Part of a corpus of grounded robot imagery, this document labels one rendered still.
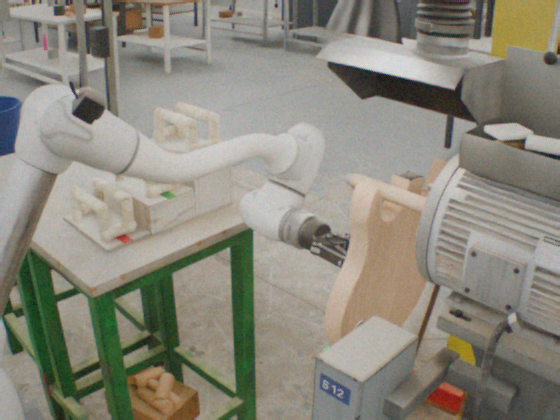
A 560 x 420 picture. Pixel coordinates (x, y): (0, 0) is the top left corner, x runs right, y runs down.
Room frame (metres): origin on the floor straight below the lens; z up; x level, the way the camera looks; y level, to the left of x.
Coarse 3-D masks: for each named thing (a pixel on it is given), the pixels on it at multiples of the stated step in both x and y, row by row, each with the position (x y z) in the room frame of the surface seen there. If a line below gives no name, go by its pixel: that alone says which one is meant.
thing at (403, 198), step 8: (360, 176) 1.14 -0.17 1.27; (352, 184) 1.14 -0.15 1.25; (368, 184) 1.12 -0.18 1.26; (376, 184) 1.11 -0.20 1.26; (384, 184) 1.10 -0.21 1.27; (384, 192) 1.09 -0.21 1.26; (392, 192) 1.08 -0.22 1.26; (400, 192) 1.07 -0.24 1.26; (408, 192) 1.07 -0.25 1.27; (392, 200) 1.07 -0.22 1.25; (400, 200) 1.06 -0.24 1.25; (408, 200) 1.05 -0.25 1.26; (416, 200) 1.04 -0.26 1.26; (424, 200) 1.03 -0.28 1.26; (408, 208) 1.05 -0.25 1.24; (416, 208) 1.03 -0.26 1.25
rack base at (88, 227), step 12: (84, 216) 1.60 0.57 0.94; (96, 216) 1.61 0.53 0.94; (108, 216) 1.61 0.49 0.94; (120, 216) 1.61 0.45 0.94; (84, 228) 1.53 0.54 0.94; (96, 228) 1.53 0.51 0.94; (144, 228) 1.53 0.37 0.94; (96, 240) 1.46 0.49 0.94; (132, 240) 1.47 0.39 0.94; (108, 252) 1.41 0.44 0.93
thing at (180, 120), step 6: (156, 108) 1.81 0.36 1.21; (156, 114) 1.79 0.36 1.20; (162, 114) 1.77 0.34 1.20; (168, 114) 1.75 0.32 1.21; (174, 114) 1.74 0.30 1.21; (180, 114) 1.73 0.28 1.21; (168, 120) 1.75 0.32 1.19; (174, 120) 1.72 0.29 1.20; (180, 120) 1.70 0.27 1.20; (186, 120) 1.69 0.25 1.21; (192, 120) 1.68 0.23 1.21; (180, 126) 1.71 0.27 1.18
